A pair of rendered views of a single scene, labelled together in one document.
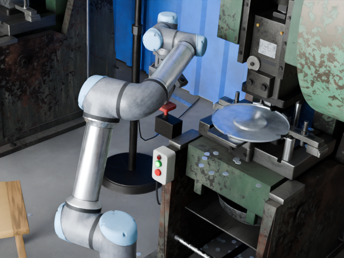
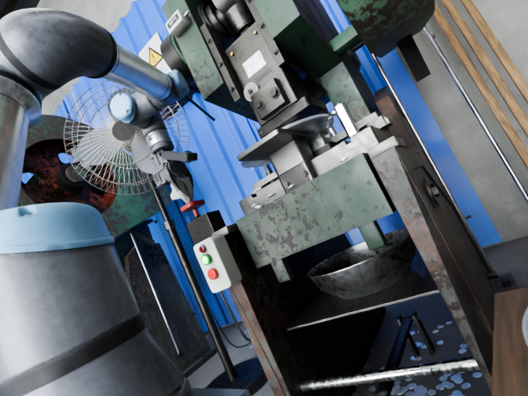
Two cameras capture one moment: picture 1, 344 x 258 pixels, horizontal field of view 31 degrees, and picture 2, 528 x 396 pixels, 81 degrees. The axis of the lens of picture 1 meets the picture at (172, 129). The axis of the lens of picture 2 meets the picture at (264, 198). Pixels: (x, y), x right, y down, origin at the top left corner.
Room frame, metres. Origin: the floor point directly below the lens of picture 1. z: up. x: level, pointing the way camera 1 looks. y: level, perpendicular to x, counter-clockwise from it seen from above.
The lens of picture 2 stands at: (1.18, -0.02, 0.56)
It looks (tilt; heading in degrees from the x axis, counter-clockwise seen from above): 7 degrees up; 350
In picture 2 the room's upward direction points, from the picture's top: 25 degrees counter-clockwise
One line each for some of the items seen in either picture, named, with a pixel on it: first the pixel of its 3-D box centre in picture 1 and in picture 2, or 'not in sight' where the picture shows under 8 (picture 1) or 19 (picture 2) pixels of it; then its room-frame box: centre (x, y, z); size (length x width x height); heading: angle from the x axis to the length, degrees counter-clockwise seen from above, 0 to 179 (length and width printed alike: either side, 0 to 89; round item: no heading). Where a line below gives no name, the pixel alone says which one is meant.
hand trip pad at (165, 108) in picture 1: (166, 112); (196, 214); (2.15, 0.03, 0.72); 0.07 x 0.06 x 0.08; 139
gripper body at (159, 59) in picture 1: (163, 66); (167, 164); (2.17, 0.05, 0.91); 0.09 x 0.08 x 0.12; 49
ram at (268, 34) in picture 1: (273, 52); (265, 75); (2.07, -0.34, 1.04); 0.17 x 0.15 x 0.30; 139
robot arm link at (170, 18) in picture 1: (167, 28); (150, 120); (2.16, 0.05, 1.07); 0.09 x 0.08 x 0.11; 160
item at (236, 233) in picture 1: (255, 210); (373, 282); (2.11, -0.38, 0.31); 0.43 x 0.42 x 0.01; 49
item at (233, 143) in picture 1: (240, 141); (289, 164); (1.97, -0.26, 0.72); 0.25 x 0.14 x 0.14; 139
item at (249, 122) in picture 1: (250, 121); (287, 143); (2.01, -0.29, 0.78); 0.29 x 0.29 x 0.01
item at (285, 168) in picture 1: (265, 135); (319, 174); (2.11, -0.37, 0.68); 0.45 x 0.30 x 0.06; 49
